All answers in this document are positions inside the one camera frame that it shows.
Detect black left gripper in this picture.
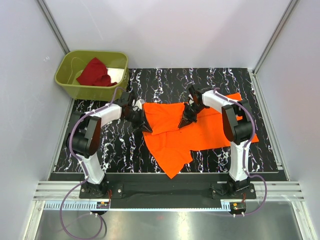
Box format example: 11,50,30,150
122,108,153,134

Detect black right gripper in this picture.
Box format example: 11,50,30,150
178,102,206,129

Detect orange t shirt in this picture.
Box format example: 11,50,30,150
143,90,250,181

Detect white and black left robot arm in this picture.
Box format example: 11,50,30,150
64,92,153,198

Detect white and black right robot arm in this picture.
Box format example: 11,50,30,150
178,85,256,199

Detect black marbled table mat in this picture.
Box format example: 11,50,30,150
53,67,282,174

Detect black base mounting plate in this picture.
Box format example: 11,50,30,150
79,173,257,211

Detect white cloth in bin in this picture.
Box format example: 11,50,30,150
107,67,125,83

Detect dark red t shirt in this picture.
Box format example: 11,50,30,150
76,57,118,87

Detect green plastic bin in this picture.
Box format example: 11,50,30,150
54,50,129,101

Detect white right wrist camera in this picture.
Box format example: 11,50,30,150
187,93,195,105

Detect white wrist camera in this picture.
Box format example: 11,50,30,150
133,99,145,111
187,93,195,105

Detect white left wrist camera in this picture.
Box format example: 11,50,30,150
133,99,145,111

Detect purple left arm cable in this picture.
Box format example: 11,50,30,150
68,86,128,176

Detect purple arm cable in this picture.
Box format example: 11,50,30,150
213,87,256,176
68,86,128,176

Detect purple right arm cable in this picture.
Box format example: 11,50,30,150
213,87,256,176

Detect aluminium frame rail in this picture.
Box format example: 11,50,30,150
36,0,70,55

